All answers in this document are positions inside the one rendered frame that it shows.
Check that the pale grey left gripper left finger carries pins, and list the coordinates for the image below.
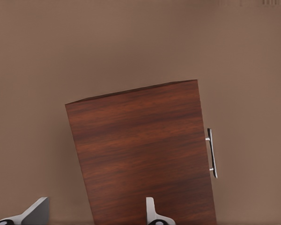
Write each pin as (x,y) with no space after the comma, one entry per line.
(36,211)

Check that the dark wooden cabinet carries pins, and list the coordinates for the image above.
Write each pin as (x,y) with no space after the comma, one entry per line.
(142,152)

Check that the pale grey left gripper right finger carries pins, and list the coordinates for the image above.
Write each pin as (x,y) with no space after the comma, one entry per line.
(151,211)

